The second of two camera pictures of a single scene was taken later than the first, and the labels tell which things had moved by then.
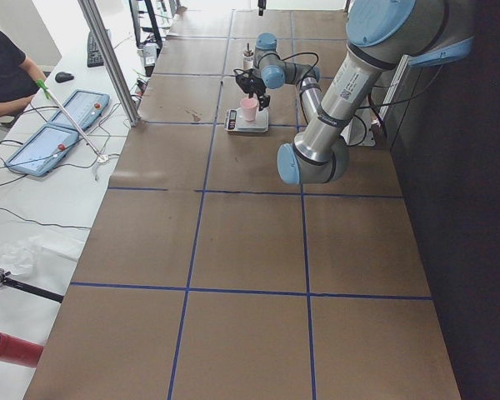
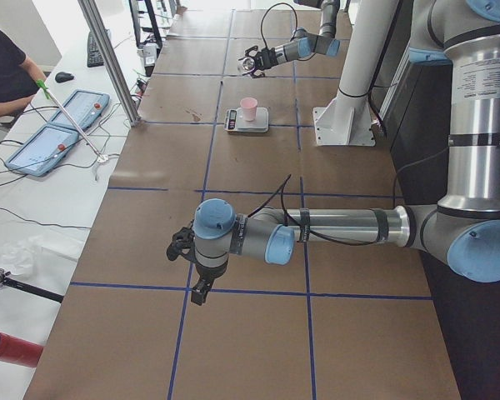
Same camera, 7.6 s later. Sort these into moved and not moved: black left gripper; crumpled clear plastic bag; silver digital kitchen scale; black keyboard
Moved: black left gripper
Not moved: black keyboard; silver digital kitchen scale; crumpled clear plastic bag
